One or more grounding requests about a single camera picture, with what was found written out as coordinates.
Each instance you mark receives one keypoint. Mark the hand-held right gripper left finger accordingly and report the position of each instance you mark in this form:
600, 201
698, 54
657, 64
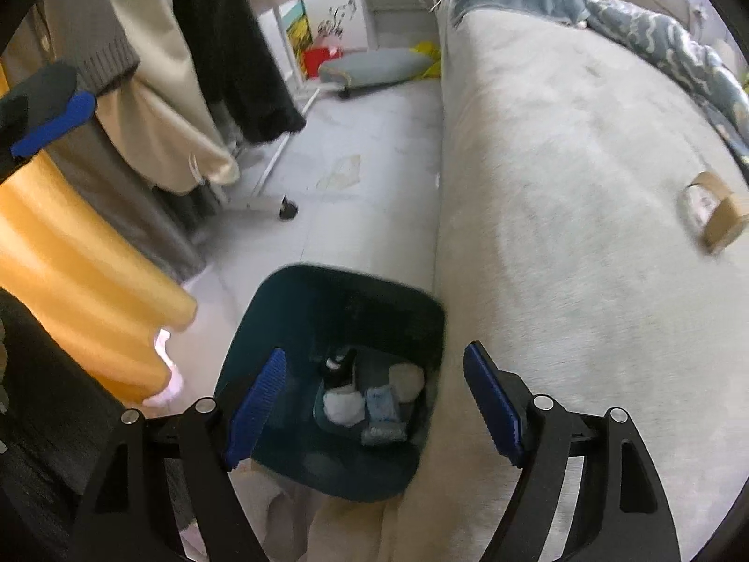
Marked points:
257, 404

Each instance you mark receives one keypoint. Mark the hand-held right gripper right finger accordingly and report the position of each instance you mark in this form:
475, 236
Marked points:
491, 404

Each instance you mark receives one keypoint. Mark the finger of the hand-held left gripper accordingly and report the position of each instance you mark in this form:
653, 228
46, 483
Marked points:
52, 123

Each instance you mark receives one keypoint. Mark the dark teal trash bin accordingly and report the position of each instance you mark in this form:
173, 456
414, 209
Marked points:
304, 316

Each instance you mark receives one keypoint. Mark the grey knit garment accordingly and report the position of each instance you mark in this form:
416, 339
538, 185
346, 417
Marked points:
88, 23

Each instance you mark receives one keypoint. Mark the beige garment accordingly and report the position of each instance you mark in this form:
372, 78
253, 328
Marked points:
164, 88

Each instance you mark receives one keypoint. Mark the yellow cloth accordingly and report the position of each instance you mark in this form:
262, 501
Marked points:
70, 269

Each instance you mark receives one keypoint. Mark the grey bed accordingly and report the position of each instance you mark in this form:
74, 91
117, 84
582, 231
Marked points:
556, 216

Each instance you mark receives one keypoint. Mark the white clothes rack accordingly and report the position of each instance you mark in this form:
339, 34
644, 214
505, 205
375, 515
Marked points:
281, 146

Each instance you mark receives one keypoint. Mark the yellow picture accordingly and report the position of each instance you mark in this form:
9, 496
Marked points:
297, 26

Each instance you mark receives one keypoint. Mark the brown cardboard tape roll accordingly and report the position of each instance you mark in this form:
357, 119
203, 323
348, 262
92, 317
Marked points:
717, 211

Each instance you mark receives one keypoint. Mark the grey padded stool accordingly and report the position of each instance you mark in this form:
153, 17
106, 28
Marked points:
374, 67

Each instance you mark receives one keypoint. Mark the yellow plastic bag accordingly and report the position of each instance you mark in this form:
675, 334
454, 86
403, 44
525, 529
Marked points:
428, 58

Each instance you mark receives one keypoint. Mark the blue cloud-patterned blanket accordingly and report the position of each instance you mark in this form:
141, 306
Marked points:
661, 41

